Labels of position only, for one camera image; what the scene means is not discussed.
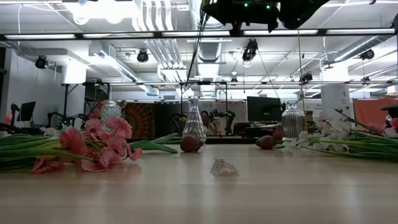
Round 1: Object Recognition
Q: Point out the small fallen petal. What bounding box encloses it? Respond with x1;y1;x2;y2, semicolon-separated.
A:
209;157;239;176

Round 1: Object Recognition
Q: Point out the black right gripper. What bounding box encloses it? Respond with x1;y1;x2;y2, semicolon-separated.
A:
201;0;280;37

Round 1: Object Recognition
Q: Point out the black hanging cable bundle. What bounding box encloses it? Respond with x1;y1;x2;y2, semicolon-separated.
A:
185;0;208;88

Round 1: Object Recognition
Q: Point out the large black monitor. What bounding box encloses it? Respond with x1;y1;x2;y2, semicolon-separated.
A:
246;96;282;123

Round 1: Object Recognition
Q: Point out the tall slender glass vase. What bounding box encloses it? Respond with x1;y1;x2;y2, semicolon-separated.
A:
182;96;207;145

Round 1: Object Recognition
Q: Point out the ribbed glass bottle vase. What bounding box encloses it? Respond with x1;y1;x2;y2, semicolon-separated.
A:
281;100;307;140

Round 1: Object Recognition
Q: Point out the pink flower bunch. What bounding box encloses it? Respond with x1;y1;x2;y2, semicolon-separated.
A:
369;117;398;138
0;116;144;175

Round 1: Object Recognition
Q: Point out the orange patterned tapestry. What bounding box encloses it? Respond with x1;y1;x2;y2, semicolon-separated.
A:
124;102;156;139

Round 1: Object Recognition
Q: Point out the orange fabric partition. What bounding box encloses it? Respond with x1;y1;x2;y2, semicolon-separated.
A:
353;98;398;128

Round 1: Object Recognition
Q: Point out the black aluminium table frame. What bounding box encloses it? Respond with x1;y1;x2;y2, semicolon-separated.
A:
126;136;358;145

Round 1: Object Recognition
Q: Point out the red tulip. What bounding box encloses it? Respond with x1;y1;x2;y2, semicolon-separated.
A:
128;133;205;154
255;135;285;151
272;125;285;142

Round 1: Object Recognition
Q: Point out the white round column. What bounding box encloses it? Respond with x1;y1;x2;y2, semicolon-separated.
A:
320;83;351;125

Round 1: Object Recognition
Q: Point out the small black monitor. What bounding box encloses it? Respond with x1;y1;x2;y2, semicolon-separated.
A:
16;101;37;123

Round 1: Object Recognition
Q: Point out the diamond-pattern glass vase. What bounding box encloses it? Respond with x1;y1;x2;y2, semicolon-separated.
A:
99;99;123;131

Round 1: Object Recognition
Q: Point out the person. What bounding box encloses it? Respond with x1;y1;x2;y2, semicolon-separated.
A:
200;110;219;136

